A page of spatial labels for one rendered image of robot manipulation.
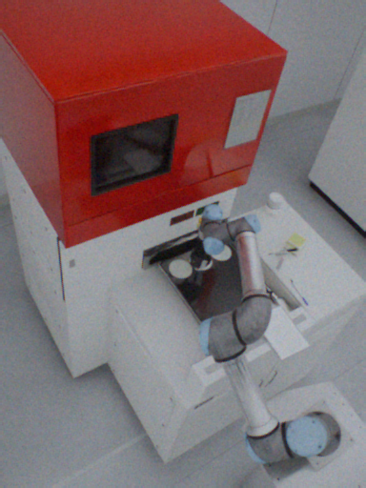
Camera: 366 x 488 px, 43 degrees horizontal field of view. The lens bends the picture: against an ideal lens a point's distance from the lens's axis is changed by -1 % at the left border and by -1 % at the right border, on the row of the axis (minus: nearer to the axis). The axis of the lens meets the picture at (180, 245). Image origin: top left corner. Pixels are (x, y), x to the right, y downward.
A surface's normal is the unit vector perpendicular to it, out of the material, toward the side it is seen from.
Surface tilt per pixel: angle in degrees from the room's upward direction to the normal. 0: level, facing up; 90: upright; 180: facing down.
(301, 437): 34
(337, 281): 0
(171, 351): 0
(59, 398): 0
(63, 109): 90
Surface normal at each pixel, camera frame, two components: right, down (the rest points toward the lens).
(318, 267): 0.13, -0.64
